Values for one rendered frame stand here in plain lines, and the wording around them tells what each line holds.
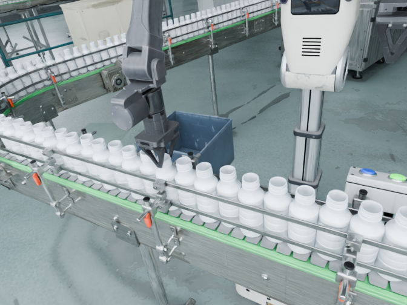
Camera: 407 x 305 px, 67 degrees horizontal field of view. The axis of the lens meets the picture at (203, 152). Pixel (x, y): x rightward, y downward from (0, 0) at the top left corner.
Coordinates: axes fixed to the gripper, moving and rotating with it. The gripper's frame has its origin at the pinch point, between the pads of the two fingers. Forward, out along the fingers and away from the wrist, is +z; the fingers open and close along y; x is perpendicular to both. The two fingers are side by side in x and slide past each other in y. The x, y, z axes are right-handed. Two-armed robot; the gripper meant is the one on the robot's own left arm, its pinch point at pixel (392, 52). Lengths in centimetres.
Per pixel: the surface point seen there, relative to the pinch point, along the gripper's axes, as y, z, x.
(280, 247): -18.7, 39.7, 13.5
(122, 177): -18, 34, 61
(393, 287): -19.0, 39.6, -9.2
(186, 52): 147, 50, 146
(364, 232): -18.6, 27.3, -2.0
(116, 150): -17, 25, 61
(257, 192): -16.6, 26.4, 19.7
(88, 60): 71, 34, 173
